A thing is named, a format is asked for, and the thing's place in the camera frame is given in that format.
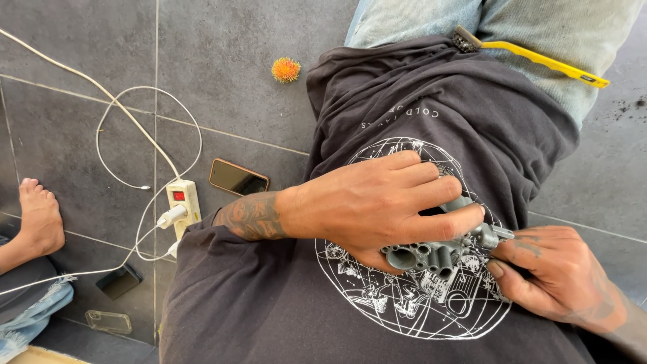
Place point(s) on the clear phone case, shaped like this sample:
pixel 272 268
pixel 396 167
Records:
pixel 108 322

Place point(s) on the small white charger plug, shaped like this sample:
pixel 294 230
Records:
pixel 173 247

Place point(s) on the person's left hand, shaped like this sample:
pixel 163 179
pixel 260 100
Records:
pixel 364 202

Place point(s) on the person's light blue jeans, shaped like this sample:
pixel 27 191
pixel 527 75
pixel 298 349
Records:
pixel 536 30

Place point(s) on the black phone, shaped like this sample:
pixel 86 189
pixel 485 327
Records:
pixel 119 281

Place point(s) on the white power strip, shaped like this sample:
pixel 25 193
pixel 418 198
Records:
pixel 186 194

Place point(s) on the person's black printed shirt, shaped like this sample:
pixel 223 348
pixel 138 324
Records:
pixel 404 116

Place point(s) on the orange spiky rambutan fruit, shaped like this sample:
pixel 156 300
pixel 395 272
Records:
pixel 285 70

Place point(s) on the tan cardboard sheet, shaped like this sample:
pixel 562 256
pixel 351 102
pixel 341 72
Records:
pixel 35 357

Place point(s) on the phone in brown case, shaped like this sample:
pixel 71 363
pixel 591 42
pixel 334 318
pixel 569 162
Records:
pixel 238 178

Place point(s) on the person's right hand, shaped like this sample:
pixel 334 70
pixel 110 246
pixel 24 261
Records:
pixel 561 275

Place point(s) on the grey metal carburetor body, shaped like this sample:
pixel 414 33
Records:
pixel 434 257

